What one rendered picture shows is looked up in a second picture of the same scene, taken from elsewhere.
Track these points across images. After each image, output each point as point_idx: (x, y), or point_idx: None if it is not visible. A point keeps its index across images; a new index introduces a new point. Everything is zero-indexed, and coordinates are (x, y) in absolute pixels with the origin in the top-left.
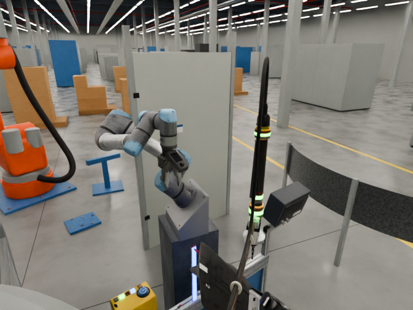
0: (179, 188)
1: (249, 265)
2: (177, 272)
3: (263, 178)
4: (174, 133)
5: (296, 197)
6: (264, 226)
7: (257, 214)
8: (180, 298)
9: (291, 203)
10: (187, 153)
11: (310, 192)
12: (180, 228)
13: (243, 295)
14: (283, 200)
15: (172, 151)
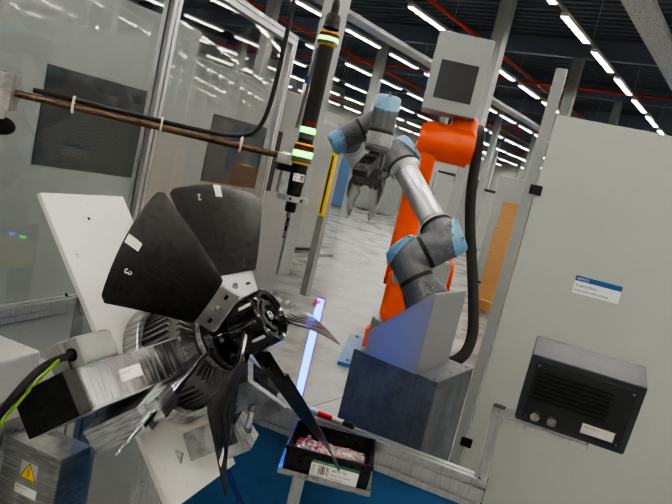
0: (412, 271)
1: (426, 458)
2: (345, 417)
3: (311, 101)
4: (381, 128)
5: (582, 367)
6: (496, 403)
7: (293, 152)
8: None
9: (556, 368)
10: (459, 226)
11: (641, 390)
12: (373, 328)
13: (235, 258)
14: (542, 350)
15: (373, 155)
